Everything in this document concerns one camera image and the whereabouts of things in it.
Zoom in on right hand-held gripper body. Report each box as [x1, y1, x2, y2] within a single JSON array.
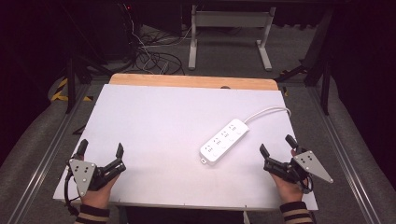
[[262, 150, 334, 194]]

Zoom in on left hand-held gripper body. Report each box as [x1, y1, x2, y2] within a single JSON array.
[[64, 153, 127, 198]]

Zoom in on white power strip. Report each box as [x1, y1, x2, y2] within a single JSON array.
[[199, 118, 250, 166]]

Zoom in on person's left hand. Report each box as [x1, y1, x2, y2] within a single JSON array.
[[79, 174, 121, 210]]

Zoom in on person's right hand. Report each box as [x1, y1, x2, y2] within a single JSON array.
[[270, 148, 304, 204]]

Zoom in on white board sheet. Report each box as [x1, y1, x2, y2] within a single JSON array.
[[52, 83, 319, 212]]

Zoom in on yellow black hazard tape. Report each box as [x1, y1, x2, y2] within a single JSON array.
[[49, 77, 94, 103]]

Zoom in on black metal stand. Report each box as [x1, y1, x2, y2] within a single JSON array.
[[274, 7, 333, 117], [64, 54, 116, 115]]

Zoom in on black curtain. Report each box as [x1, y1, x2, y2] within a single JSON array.
[[0, 0, 74, 167], [328, 0, 396, 183]]

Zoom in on wooden table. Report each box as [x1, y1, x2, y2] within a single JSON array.
[[108, 73, 279, 91]]

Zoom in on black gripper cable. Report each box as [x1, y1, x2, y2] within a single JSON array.
[[299, 176, 314, 195], [64, 170, 82, 217]]

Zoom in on aluminium floor rail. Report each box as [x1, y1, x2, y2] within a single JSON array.
[[6, 83, 92, 224], [306, 87, 382, 224]]

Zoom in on white power strip cable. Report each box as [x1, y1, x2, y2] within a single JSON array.
[[243, 106, 292, 125]]

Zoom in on tangle of floor cables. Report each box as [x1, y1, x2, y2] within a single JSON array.
[[132, 26, 192, 76]]

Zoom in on white metal desk frame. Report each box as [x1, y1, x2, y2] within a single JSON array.
[[188, 4, 277, 72]]

